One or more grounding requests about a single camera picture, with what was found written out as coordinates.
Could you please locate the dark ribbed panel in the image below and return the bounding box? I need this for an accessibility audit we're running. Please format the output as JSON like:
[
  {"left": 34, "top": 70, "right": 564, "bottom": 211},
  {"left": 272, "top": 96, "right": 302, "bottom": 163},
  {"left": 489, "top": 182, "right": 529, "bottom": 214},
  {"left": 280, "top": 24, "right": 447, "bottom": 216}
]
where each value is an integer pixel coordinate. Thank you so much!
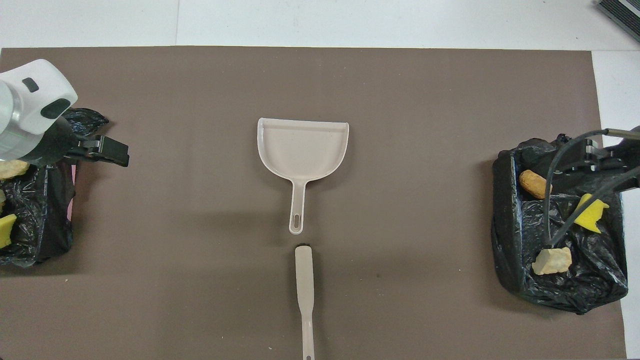
[{"left": 596, "top": 0, "right": 640, "bottom": 43}]

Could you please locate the beige brush with black bristles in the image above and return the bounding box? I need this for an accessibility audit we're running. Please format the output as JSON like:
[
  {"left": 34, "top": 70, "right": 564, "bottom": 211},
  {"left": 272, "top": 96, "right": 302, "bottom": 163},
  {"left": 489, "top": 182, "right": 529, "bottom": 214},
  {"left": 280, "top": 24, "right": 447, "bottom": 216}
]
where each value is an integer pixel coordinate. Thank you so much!
[{"left": 294, "top": 244, "right": 316, "bottom": 360}]

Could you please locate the black bag lined pink bin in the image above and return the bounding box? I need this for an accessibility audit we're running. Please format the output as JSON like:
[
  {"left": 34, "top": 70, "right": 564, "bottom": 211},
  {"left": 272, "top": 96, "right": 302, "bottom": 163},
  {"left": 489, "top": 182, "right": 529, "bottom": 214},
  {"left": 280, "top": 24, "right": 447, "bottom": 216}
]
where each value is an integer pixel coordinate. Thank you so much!
[{"left": 0, "top": 106, "right": 110, "bottom": 268}]

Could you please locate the beige plastic dustpan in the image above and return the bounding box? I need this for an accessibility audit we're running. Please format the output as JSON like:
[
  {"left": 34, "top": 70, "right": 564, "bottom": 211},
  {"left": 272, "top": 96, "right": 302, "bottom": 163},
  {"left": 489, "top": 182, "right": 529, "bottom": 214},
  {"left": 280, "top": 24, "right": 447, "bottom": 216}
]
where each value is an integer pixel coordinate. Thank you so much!
[{"left": 257, "top": 117, "right": 350, "bottom": 235}]

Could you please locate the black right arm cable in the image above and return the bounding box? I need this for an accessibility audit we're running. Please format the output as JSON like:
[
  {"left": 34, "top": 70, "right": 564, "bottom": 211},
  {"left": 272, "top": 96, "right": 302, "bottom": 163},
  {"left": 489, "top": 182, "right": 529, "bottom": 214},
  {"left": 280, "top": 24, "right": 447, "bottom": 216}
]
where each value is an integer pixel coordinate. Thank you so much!
[{"left": 545, "top": 128, "right": 640, "bottom": 247}]

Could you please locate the notched yellow sponge piece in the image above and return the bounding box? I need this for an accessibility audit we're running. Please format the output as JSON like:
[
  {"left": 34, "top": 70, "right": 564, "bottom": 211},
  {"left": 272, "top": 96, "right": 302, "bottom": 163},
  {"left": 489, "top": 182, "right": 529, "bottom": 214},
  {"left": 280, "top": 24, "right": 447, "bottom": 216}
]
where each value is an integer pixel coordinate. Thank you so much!
[{"left": 572, "top": 193, "right": 610, "bottom": 234}]

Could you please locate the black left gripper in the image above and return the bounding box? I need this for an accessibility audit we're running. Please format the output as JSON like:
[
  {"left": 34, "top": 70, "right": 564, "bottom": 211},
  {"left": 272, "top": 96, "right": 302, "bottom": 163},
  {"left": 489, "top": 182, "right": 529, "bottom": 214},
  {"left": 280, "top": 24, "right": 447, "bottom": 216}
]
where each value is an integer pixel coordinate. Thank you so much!
[{"left": 22, "top": 116, "right": 130, "bottom": 168}]

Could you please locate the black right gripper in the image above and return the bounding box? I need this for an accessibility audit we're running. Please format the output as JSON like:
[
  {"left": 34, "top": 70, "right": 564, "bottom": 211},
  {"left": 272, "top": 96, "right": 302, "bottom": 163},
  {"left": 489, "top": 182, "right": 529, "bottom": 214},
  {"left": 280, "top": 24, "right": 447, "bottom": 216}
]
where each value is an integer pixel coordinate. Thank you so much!
[{"left": 565, "top": 131, "right": 640, "bottom": 193}]

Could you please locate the pale bread piece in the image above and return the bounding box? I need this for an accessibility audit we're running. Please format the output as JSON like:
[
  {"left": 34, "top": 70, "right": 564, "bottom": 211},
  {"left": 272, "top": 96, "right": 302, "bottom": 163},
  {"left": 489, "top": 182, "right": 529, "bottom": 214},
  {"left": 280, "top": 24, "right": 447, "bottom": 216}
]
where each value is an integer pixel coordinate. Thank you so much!
[{"left": 0, "top": 159, "right": 31, "bottom": 180}]

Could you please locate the sliced golden bread piece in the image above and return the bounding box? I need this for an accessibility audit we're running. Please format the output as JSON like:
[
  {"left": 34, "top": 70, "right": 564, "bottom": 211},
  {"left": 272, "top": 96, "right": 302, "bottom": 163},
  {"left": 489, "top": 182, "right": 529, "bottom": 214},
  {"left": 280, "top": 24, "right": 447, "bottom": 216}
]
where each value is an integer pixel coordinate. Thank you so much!
[{"left": 531, "top": 247, "right": 573, "bottom": 276}]

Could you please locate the brown table mat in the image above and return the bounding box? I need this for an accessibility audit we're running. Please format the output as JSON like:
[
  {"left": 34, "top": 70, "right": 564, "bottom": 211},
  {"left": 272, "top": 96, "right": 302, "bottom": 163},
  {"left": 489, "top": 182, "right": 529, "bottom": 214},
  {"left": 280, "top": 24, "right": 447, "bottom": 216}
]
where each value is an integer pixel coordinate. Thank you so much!
[{"left": 0, "top": 46, "right": 627, "bottom": 360}]

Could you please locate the brown fried bread roll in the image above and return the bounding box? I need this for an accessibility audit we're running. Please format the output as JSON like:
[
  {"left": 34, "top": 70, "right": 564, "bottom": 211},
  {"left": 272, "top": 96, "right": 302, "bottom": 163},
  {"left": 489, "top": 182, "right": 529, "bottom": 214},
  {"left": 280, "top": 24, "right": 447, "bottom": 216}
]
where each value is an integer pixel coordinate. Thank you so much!
[{"left": 518, "top": 169, "right": 554, "bottom": 200}]

